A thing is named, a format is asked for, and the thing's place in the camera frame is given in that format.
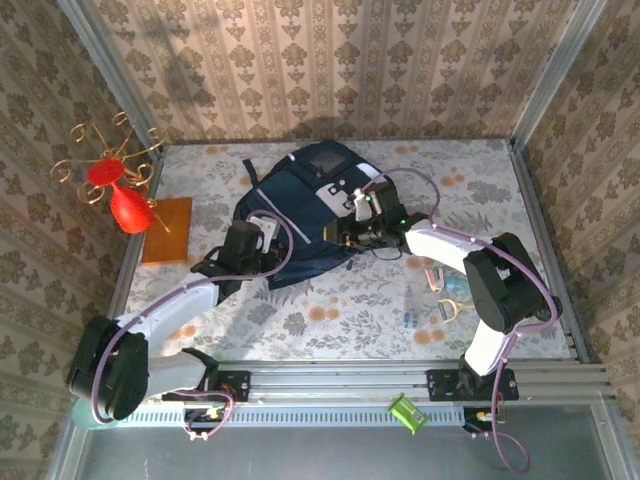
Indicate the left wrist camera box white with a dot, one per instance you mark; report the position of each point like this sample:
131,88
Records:
265,230

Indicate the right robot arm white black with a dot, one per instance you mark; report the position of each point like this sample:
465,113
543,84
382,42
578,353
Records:
440,245

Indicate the red plastic goblet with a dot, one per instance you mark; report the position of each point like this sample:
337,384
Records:
130,212

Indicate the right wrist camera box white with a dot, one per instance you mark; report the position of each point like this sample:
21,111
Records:
359,207

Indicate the cream Y-shaped peeler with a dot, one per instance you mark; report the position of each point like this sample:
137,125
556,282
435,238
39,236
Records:
452,312

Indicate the orange wooden board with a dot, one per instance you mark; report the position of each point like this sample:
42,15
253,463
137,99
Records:
167,245

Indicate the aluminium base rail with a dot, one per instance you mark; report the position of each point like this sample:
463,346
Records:
340,380

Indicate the navy blue backpack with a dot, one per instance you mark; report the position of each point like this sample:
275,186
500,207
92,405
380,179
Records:
290,210

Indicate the aluminium frame post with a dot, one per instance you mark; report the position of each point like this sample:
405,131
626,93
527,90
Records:
556,75
114,75

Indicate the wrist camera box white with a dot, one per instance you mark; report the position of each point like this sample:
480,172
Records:
359,207
265,230

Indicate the green packet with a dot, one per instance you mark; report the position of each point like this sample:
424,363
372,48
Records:
409,414

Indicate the teal green cup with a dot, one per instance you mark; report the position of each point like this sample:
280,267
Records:
80,420

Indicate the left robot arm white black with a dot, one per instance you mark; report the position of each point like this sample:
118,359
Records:
165,310

